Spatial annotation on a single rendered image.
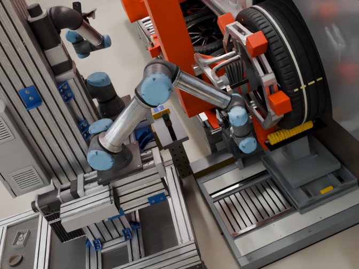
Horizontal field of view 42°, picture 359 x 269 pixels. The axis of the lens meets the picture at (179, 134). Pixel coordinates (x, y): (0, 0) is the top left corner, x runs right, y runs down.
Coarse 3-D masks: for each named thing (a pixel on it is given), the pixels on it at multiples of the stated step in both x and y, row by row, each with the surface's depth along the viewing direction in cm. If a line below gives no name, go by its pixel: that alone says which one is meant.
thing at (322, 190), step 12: (264, 156) 300; (276, 168) 289; (276, 180) 285; (324, 180) 269; (336, 180) 264; (348, 180) 264; (288, 192) 267; (300, 192) 265; (312, 192) 265; (324, 192) 259; (336, 192) 261; (300, 204) 259; (312, 204) 261
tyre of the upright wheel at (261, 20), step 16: (272, 0) 232; (288, 0) 226; (240, 16) 238; (256, 16) 223; (272, 16) 220; (288, 16) 218; (272, 32) 215; (288, 32) 215; (304, 32) 214; (272, 48) 214; (304, 48) 214; (288, 64) 213; (304, 64) 214; (320, 64) 215; (288, 80) 214; (304, 80) 215; (320, 80) 217; (256, 96) 273; (288, 96) 218; (320, 96) 222; (288, 112) 227; (304, 112) 227; (320, 112) 233; (288, 128) 240
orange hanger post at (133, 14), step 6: (126, 0) 439; (132, 0) 440; (138, 0) 442; (126, 6) 441; (132, 6) 443; (138, 6) 445; (126, 12) 451; (132, 12) 446; (138, 12) 447; (132, 18) 449; (138, 18) 451
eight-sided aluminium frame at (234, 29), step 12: (240, 24) 235; (228, 36) 244; (240, 36) 224; (228, 48) 259; (252, 60) 219; (264, 60) 218; (264, 84) 217; (276, 84) 219; (252, 96) 267; (264, 96) 224; (252, 108) 263; (264, 120) 243; (276, 120) 232
